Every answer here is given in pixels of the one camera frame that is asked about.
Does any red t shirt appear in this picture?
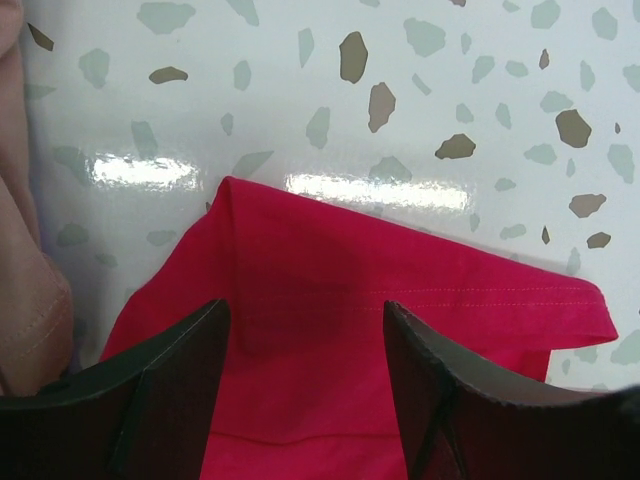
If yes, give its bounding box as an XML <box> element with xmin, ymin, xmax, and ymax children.
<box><xmin>104</xmin><ymin>177</ymin><xmax>618</xmax><ymax>479</ymax></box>

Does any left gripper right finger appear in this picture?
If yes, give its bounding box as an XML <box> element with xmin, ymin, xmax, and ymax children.
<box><xmin>383</xmin><ymin>302</ymin><xmax>610</xmax><ymax>479</ymax></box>

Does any folded pink t shirt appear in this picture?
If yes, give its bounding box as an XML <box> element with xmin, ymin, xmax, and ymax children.
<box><xmin>1</xmin><ymin>1</ymin><xmax>73</xmax><ymax>397</ymax></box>

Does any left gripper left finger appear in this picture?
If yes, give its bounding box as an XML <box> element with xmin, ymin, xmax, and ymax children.
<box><xmin>1</xmin><ymin>300</ymin><xmax>231</xmax><ymax>479</ymax></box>

